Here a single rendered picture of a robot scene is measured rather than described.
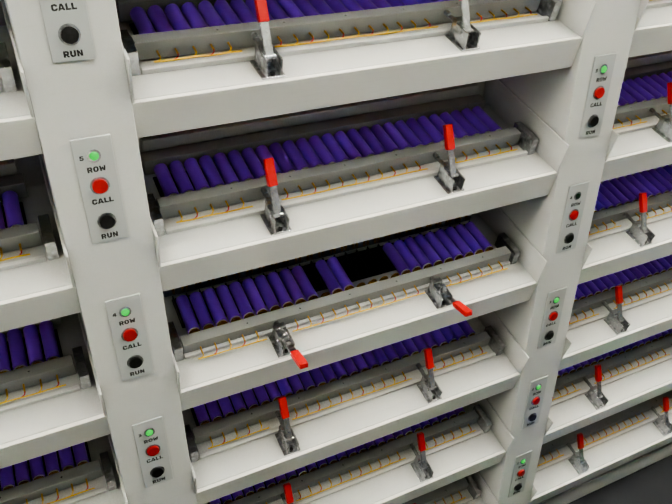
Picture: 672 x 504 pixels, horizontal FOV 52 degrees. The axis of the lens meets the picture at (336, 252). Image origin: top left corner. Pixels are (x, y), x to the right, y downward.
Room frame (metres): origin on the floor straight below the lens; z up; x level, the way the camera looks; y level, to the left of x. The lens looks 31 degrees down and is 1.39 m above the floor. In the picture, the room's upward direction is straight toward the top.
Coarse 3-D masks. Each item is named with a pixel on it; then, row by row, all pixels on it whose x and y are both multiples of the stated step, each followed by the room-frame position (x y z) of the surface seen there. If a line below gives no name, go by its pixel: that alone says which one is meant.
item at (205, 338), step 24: (456, 264) 0.94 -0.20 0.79; (480, 264) 0.95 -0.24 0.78; (360, 288) 0.86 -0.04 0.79; (384, 288) 0.87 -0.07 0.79; (408, 288) 0.89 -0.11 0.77; (288, 312) 0.81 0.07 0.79; (312, 312) 0.82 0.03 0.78; (192, 336) 0.75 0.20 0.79; (216, 336) 0.75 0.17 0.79; (240, 336) 0.77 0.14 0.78
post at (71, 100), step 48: (96, 0) 0.67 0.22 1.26; (48, 48) 0.65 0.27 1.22; (96, 48) 0.67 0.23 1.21; (48, 96) 0.64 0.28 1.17; (96, 96) 0.66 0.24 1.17; (48, 144) 0.64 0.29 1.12; (144, 192) 0.68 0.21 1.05; (144, 240) 0.67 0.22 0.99; (96, 288) 0.65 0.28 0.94; (144, 288) 0.67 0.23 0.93; (96, 336) 0.64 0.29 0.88; (144, 384) 0.66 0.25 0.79; (192, 480) 0.68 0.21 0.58
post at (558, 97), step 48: (624, 0) 0.97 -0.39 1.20; (624, 48) 0.98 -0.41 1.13; (528, 96) 1.02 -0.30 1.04; (576, 96) 0.94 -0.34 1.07; (576, 144) 0.95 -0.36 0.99; (576, 288) 0.98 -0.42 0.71; (528, 336) 0.94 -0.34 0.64; (528, 384) 0.95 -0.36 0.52; (528, 432) 0.96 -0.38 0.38; (528, 480) 0.97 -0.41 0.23
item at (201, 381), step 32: (480, 224) 1.07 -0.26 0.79; (512, 224) 1.01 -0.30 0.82; (512, 256) 0.97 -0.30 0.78; (448, 288) 0.91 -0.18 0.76; (480, 288) 0.92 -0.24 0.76; (512, 288) 0.92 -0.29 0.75; (320, 320) 0.82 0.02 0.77; (352, 320) 0.83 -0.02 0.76; (384, 320) 0.83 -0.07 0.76; (416, 320) 0.84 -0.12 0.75; (448, 320) 0.87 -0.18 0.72; (224, 352) 0.75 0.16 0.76; (256, 352) 0.75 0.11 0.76; (320, 352) 0.77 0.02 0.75; (352, 352) 0.80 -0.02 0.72; (192, 384) 0.69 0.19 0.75; (224, 384) 0.71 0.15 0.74; (256, 384) 0.74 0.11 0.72
